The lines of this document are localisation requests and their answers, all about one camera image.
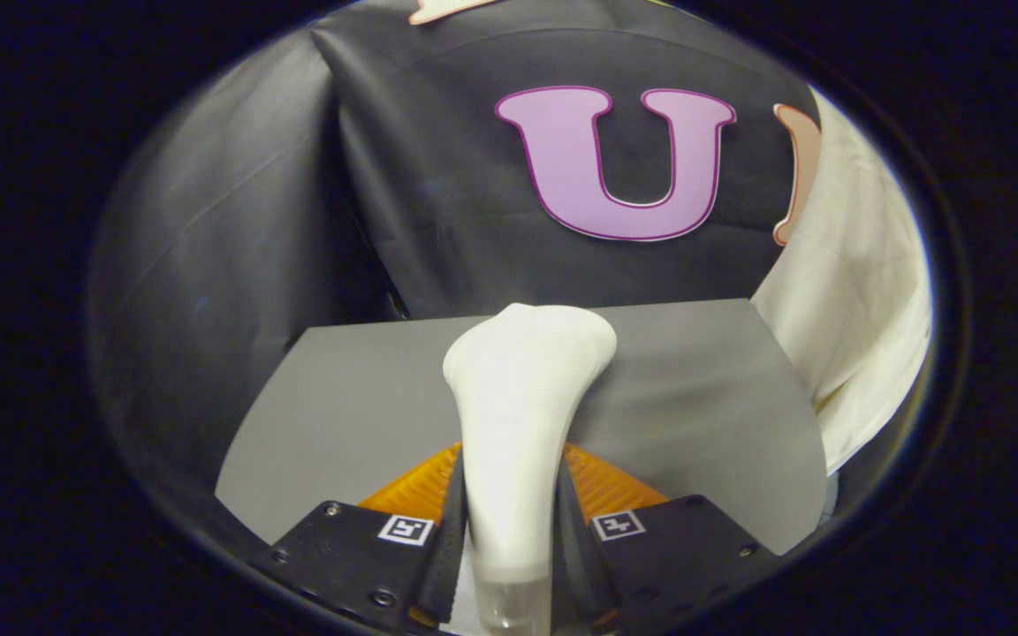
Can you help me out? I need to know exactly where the black backdrop cloth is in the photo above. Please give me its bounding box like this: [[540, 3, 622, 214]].
[[85, 0, 824, 531]]

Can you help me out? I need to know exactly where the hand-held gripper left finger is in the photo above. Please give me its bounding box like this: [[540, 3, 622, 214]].
[[248, 442, 469, 635]]

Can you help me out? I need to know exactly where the grey cabinet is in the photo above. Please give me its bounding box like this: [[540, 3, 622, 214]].
[[213, 299, 830, 556]]

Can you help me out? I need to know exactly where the cream button shirt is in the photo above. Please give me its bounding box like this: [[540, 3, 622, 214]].
[[752, 88, 934, 478]]

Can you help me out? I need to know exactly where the white garment steamer head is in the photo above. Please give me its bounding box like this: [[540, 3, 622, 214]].
[[443, 303, 618, 636]]

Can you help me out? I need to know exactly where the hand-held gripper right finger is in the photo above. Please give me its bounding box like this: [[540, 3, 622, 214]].
[[557, 442, 784, 633]]

